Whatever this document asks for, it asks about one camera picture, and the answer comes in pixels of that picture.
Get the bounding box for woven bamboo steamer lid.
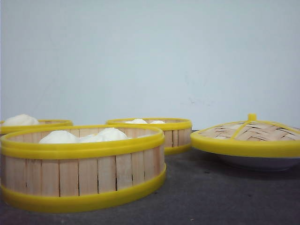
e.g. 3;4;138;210
190;113;300;158

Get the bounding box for white bun drawer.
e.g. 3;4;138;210
125;118;147;124
150;120;165;124

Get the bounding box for white bun front right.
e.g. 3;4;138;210
96;127;128;142

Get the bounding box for white bun front middle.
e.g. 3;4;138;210
79;134;104;143

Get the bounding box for white bun front left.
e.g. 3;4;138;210
39;130;79;144

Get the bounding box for front bamboo steamer drawer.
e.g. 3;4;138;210
0;125;166;213

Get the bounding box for white plate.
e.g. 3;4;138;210
204;150;300;173

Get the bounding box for large white bun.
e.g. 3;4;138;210
3;114;39;126

